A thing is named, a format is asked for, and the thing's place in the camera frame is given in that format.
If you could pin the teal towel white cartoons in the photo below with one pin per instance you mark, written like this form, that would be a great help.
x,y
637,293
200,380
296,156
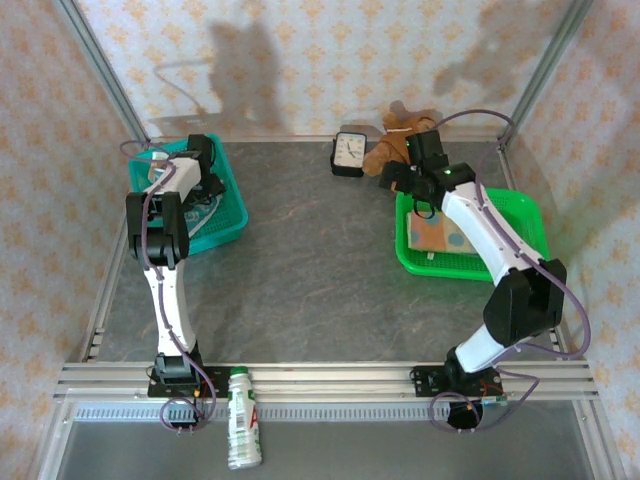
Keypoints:
x,y
200,217

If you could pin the teal plastic basket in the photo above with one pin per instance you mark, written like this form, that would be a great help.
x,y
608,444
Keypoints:
x,y
230,220

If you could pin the orange towel blue dots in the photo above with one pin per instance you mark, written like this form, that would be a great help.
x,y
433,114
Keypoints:
x,y
430,232

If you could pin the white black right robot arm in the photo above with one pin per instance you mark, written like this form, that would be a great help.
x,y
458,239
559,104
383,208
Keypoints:
x,y
480,230

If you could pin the brown teddy bear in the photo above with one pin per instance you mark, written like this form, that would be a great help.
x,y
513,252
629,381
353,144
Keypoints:
x,y
385,152

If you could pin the black alarm clock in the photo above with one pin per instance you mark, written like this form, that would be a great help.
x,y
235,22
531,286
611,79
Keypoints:
x,y
348,152

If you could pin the green plastic basket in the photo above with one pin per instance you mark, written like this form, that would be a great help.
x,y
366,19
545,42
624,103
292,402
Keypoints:
x,y
525,215

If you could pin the small green circuit board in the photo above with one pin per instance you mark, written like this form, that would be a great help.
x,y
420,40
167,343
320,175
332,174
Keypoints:
x,y
496,399

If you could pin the white bottle green label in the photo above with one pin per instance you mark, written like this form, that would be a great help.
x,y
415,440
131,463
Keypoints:
x,y
242,430

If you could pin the aluminium wall-side table rail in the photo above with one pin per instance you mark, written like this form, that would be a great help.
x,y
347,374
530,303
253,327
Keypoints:
x,y
275,139

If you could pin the aluminium side table rail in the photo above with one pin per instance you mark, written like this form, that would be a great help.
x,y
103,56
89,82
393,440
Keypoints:
x,y
107,300
509,170

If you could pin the aluminium frame post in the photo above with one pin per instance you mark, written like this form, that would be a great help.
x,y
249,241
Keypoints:
x,y
100,70
545,65

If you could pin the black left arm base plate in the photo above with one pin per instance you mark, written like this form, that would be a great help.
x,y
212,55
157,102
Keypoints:
x,y
215,381

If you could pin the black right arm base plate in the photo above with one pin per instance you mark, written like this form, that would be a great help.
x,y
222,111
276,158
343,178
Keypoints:
x,y
425,380

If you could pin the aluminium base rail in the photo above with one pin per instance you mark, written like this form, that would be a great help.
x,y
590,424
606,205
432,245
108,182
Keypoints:
x,y
325,380

